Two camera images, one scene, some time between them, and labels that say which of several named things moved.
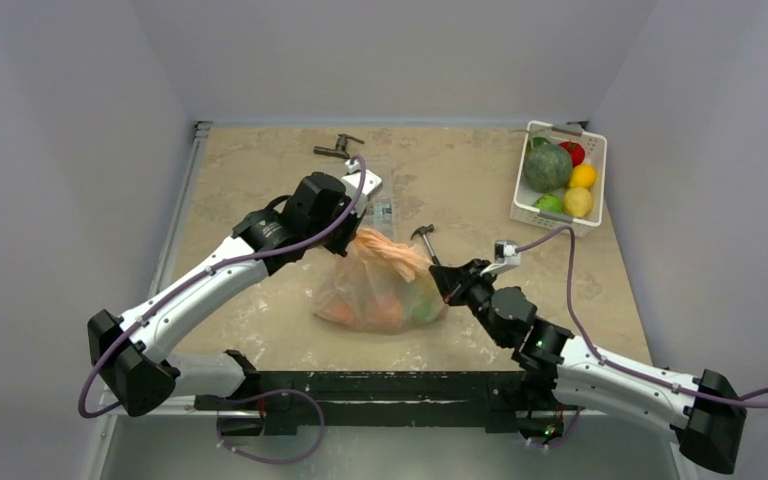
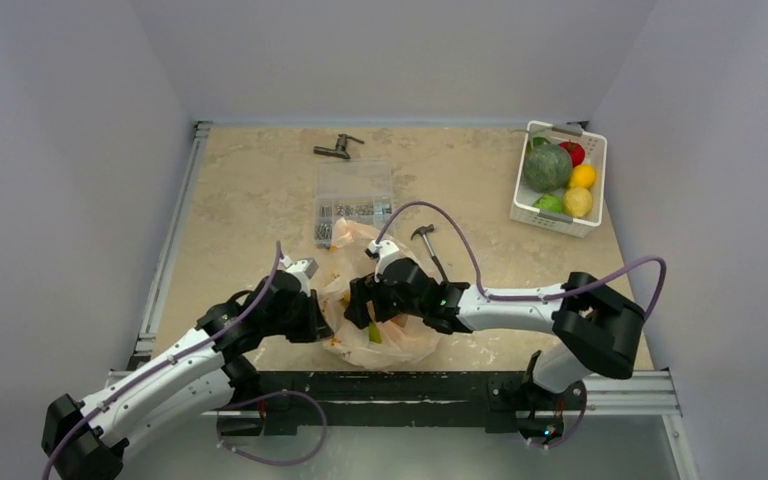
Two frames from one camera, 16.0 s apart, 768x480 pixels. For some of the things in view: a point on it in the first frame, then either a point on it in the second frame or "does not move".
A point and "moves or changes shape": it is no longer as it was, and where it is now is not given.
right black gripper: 454,280 → 360,301
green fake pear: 549,202 does not move
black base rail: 497,400 does not move
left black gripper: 340,245 → 315,327
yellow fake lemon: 577,201 does not move
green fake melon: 547,168 does not move
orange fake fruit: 583,175 does not move
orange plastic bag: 379,285 moves or changes shape
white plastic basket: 595,149 does not move
